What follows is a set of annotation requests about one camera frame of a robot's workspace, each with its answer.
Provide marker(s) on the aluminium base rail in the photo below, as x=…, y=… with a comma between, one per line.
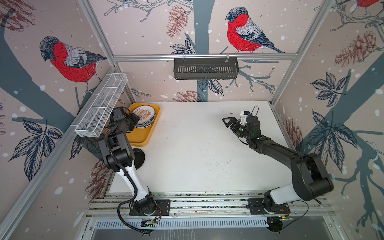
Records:
x=217, y=210

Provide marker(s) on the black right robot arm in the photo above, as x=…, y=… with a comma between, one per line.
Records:
x=230, y=155

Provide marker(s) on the right aluminium frame post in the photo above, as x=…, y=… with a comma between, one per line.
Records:
x=310, y=35

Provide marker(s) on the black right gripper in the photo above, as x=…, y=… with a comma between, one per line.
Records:
x=232, y=123

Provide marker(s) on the horizontal aluminium frame bar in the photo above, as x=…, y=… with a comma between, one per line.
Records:
x=245, y=57

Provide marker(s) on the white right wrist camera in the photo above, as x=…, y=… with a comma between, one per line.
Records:
x=243, y=117

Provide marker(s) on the white wire basket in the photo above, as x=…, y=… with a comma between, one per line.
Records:
x=99, y=112

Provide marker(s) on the orange sunburst plate corner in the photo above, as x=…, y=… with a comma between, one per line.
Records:
x=146, y=114

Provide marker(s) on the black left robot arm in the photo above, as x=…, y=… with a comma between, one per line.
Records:
x=119, y=156

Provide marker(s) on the black hanging basket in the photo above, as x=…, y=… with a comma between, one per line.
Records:
x=206, y=68

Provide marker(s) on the aluminium frame post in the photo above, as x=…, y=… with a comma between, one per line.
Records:
x=127, y=97
x=310, y=35

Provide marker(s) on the black round plate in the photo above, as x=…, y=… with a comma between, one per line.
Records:
x=139, y=158

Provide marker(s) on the yellow plastic bin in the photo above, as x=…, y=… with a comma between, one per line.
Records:
x=141, y=137

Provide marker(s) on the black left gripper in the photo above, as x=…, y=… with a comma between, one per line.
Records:
x=135, y=118

